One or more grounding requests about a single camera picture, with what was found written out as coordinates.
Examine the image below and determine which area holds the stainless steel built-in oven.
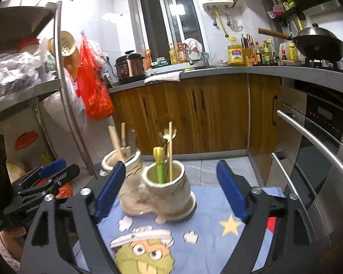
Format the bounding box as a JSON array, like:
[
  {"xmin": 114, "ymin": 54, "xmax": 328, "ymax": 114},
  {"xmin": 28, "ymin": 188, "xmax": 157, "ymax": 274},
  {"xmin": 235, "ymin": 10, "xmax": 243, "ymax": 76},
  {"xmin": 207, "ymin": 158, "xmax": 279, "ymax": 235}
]
[{"xmin": 264, "ymin": 77, "xmax": 343, "ymax": 249}]

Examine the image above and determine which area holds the wooden knife block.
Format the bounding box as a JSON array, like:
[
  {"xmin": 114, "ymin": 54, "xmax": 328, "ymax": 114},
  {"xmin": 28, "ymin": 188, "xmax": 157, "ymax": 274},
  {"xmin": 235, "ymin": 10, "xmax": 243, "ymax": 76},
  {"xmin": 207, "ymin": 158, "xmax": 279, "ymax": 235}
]
[{"xmin": 241, "ymin": 34, "xmax": 253, "ymax": 66}]

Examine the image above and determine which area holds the red-lidded white container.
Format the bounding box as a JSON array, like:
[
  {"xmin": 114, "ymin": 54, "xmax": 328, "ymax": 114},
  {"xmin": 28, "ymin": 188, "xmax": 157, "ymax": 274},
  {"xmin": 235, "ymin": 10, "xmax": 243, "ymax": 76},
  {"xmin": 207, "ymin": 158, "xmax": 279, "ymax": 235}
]
[{"xmin": 16, "ymin": 37, "xmax": 42, "ymax": 60}]

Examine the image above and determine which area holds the wall shelf with packets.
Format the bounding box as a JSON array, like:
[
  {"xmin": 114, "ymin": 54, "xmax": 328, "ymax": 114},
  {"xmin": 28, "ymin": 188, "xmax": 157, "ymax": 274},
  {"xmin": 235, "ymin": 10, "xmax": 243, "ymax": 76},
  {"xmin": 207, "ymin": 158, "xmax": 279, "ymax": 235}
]
[{"xmin": 263, "ymin": 0, "xmax": 303, "ymax": 20}]

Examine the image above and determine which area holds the white cloth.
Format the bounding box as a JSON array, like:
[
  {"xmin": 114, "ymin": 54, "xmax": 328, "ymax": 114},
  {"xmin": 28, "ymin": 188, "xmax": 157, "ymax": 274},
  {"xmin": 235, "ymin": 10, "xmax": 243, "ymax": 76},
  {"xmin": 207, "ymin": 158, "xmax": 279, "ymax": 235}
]
[{"xmin": 185, "ymin": 38, "xmax": 203, "ymax": 53}]

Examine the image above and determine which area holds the large yellow oil jug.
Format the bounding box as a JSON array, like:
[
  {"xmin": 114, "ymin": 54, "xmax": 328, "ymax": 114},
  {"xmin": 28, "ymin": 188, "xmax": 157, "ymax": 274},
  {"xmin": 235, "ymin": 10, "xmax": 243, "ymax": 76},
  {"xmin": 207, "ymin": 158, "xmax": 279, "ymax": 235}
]
[{"xmin": 228, "ymin": 40, "xmax": 244, "ymax": 67}]

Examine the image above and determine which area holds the green box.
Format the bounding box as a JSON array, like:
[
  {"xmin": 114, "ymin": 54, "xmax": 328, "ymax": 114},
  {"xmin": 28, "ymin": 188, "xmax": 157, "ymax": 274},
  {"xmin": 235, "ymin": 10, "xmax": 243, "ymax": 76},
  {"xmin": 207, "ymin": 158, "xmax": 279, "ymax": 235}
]
[{"xmin": 150, "ymin": 58, "xmax": 171, "ymax": 69}]

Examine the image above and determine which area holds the electric pressure cooker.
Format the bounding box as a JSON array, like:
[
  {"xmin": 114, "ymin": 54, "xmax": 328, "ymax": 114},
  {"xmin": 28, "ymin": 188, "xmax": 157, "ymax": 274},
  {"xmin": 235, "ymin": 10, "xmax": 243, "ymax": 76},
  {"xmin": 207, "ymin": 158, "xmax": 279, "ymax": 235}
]
[{"xmin": 115, "ymin": 51, "xmax": 146, "ymax": 85}]

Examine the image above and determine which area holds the gas stove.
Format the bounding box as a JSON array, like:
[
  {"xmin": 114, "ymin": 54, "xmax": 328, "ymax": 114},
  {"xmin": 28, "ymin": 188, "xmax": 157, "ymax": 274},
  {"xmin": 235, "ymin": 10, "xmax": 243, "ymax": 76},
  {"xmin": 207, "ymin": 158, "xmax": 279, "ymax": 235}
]
[{"xmin": 303, "ymin": 58, "xmax": 343, "ymax": 72}]

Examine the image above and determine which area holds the white plastic jug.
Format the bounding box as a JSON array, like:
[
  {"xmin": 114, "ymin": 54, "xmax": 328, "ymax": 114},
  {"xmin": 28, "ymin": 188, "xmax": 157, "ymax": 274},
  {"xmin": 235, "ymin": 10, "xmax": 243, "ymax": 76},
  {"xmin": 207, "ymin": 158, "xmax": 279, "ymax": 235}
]
[{"xmin": 279, "ymin": 41, "xmax": 289, "ymax": 61}]

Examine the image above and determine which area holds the metal faucet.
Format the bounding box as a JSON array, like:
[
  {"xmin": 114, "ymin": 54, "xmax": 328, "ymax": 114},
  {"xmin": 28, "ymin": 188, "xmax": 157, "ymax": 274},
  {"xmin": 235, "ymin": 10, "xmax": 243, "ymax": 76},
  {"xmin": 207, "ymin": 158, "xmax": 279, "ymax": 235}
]
[{"xmin": 183, "ymin": 43, "xmax": 195, "ymax": 66}]

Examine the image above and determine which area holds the person's left hand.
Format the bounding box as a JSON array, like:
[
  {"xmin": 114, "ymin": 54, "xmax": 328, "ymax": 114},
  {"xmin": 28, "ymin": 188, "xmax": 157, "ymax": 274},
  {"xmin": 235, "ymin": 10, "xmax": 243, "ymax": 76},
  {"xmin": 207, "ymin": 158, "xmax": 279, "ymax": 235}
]
[{"xmin": 0, "ymin": 225, "xmax": 27, "ymax": 253}]

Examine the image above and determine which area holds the window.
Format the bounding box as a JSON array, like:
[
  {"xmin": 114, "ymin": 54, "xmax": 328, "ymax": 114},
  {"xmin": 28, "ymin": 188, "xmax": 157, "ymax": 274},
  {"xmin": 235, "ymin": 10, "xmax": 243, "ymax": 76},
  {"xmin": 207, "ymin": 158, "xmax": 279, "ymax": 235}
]
[{"xmin": 134, "ymin": 0, "xmax": 209, "ymax": 66}]

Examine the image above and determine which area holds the yellow tulip-shaped fork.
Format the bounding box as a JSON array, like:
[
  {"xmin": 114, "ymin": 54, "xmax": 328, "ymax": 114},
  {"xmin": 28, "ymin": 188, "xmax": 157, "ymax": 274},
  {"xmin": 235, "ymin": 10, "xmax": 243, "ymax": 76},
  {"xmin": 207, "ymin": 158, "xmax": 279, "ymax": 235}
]
[{"xmin": 153, "ymin": 146, "xmax": 165, "ymax": 183}]

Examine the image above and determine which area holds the orange oil bottle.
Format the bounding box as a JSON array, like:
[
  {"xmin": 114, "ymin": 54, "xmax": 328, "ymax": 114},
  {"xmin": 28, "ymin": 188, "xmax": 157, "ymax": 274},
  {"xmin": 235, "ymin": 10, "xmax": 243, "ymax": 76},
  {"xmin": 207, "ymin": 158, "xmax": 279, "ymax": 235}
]
[{"xmin": 176, "ymin": 42, "xmax": 188, "ymax": 63}]

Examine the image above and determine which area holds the wooden kitchen cabinet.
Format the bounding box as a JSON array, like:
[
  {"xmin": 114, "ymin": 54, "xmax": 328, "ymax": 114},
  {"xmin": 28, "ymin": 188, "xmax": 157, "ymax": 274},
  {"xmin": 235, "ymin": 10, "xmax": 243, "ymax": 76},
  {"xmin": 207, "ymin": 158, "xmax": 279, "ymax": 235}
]
[{"xmin": 109, "ymin": 73, "xmax": 282, "ymax": 186}]

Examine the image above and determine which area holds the yellow hose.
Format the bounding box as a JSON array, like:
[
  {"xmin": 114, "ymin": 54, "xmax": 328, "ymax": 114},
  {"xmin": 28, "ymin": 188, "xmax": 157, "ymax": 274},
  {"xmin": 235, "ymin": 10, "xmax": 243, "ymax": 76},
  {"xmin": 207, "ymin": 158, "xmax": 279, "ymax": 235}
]
[{"xmin": 214, "ymin": 6, "xmax": 237, "ymax": 41}]

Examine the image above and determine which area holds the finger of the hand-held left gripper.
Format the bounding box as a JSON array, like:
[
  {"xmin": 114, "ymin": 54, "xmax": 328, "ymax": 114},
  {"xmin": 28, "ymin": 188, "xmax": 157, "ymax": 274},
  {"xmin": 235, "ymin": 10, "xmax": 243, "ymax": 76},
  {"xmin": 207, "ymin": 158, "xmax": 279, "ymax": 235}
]
[
  {"xmin": 13, "ymin": 158, "xmax": 67, "ymax": 189},
  {"xmin": 4, "ymin": 164, "xmax": 80, "ymax": 215}
]

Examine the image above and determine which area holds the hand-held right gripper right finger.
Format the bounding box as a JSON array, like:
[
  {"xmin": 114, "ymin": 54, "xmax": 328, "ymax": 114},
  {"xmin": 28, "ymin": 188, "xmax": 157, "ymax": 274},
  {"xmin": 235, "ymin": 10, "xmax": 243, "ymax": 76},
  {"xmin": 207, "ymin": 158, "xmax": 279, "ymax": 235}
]
[{"xmin": 216, "ymin": 160, "xmax": 332, "ymax": 274}]

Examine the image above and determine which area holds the blue cartoon printed cloth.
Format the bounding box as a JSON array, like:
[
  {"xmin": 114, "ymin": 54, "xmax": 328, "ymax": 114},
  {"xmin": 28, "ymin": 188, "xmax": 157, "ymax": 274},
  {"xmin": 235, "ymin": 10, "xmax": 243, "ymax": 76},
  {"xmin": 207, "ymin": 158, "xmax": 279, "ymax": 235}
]
[{"xmin": 74, "ymin": 187, "xmax": 285, "ymax": 274}]

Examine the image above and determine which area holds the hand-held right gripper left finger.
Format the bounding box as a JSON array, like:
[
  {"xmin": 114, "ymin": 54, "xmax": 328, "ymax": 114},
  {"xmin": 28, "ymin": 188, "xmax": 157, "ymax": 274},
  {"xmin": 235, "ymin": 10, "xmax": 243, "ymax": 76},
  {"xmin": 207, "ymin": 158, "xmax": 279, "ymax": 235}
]
[{"xmin": 19, "ymin": 161, "xmax": 126, "ymax": 274}]

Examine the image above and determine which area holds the white towel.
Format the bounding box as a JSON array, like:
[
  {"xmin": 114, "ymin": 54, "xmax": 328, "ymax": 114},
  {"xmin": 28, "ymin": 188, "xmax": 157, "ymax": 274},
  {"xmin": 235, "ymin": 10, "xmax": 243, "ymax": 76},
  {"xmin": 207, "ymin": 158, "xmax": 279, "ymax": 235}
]
[{"xmin": 144, "ymin": 71, "xmax": 181, "ymax": 84}]

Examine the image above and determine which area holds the white printed plastic bag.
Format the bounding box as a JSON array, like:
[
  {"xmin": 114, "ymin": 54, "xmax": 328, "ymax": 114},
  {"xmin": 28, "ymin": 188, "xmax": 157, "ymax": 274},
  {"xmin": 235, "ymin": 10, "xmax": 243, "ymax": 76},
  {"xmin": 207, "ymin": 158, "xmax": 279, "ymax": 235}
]
[{"xmin": 87, "ymin": 40, "xmax": 106, "ymax": 63}]

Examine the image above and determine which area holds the red plastic bag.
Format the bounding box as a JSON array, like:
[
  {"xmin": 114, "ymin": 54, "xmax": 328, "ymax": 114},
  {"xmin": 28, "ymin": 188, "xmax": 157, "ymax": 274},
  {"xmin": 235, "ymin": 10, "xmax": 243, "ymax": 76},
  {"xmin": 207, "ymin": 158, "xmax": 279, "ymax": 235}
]
[
  {"xmin": 56, "ymin": 184, "xmax": 73, "ymax": 199},
  {"xmin": 76, "ymin": 34, "xmax": 115, "ymax": 121}
]

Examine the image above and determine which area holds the cream ceramic utensil holder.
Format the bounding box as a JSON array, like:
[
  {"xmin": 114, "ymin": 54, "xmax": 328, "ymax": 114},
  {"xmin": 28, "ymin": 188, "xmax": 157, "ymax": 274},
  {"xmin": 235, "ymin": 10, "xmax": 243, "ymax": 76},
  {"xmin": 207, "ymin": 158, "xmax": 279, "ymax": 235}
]
[
  {"xmin": 101, "ymin": 148, "xmax": 145, "ymax": 195},
  {"xmin": 118, "ymin": 161, "xmax": 197, "ymax": 224}
]

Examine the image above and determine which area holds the black wok with wooden handle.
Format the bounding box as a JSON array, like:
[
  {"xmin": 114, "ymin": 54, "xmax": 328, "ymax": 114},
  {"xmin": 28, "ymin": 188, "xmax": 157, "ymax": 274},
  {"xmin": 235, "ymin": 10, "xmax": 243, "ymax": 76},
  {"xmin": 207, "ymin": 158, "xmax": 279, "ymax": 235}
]
[{"xmin": 258, "ymin": 23, "xmax": 343, "ymax": 62}]

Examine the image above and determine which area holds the gold spoon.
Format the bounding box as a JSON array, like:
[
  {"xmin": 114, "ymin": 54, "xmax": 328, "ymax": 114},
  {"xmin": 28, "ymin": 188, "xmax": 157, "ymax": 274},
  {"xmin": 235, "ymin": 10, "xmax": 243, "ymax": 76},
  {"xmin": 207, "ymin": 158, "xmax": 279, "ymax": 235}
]
[{"xmin": 159, "ymin": 128, "xmax": 178, "ymax": 149}]

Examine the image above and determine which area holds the yellow-labelled bottle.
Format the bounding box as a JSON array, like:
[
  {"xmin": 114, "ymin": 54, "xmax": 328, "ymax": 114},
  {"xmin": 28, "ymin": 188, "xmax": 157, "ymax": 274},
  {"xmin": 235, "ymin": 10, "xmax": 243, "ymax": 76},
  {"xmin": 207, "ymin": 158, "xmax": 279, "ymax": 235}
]
[{"xmin": 288, "ymin": 43, "xmax": 299, "ymax": 62}]

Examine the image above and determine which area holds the clear plastic bag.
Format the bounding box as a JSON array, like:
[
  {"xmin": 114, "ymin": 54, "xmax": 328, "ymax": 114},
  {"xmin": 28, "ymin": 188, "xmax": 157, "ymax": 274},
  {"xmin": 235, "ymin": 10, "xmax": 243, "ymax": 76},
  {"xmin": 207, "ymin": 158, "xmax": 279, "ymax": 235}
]
[{"xmin": 0, "ymin": 53, "xmax": 46, "ymax": 103}]

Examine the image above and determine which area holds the golden perforated ladle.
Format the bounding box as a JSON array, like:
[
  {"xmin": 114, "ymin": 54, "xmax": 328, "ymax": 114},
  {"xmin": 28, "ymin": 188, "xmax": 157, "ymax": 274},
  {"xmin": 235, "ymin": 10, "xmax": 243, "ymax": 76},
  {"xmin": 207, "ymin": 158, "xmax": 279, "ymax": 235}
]
[{"xmin": 48, "ymin": 31, "xmax": 82, "ymax": 77}]

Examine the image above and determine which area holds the red bowl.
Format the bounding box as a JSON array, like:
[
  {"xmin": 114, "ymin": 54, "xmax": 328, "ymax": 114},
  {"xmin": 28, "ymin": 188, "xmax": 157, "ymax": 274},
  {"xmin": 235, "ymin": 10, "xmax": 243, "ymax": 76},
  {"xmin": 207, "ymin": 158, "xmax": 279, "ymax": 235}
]
[{"xmin": 14, "ymin": 131, "xmax": 40, "ymax": 150}]

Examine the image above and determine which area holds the yellow oil bottle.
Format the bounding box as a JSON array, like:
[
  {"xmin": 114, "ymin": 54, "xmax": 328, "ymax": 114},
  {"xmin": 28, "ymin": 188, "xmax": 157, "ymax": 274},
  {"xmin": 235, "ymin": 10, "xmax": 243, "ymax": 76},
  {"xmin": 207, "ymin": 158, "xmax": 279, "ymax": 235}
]
[{"xmin": 168, "ymin": 43, "xmax": 179, "ymax": 65}]

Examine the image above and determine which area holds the row of sauce bottles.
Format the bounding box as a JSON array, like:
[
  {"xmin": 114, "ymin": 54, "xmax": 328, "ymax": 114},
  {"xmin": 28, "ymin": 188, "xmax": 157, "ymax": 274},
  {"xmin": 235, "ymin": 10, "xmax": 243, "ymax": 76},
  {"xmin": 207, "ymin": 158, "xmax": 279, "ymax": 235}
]
[{"xmin": 251, "ymin": 39, "xmax": 281, "ymax": 66}]

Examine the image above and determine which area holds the stainless steel rack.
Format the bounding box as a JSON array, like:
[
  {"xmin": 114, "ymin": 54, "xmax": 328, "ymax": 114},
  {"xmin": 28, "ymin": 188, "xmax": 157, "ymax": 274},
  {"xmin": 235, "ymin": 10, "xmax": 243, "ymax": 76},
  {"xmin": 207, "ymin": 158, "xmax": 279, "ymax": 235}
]
[{"xmin": 0, "ymin": 0, "xmax": 100, "ymax": 177}]

